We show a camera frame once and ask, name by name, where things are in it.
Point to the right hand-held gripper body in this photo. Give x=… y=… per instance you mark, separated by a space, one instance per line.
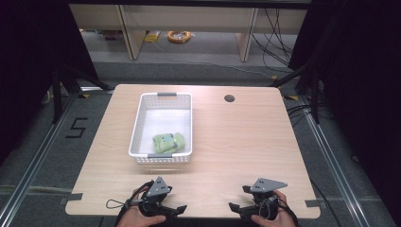
x=266 y=186

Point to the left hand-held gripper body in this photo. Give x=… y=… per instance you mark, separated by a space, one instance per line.
x=157 y=189

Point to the white plastic basket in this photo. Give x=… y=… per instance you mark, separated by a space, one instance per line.
x=164 y=116

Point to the person's left hand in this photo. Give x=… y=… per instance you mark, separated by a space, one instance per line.
x=138 y=219

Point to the person's right hand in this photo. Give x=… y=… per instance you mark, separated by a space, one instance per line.
x=277 y=220

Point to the grey tape strip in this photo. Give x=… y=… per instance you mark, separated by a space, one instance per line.
x=312 y=203
x=72 y=198

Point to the yellow floor tape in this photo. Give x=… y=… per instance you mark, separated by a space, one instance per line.
x=291 y=97
x=83 y=95

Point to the black metal stand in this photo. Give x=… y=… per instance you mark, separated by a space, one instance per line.
x=57 y=94
x=315 y=94

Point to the black curtain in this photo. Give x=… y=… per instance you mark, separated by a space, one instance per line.
x=28 y=63
x=362 y=78

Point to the yellow bag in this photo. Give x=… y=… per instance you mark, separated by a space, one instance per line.
x=152 y=37

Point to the beige wooden shelf unit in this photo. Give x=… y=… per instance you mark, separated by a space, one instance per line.
x=189 y=19

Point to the aluminium floor rail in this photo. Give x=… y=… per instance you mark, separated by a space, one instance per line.
x=34 y=164
x=334 y=164

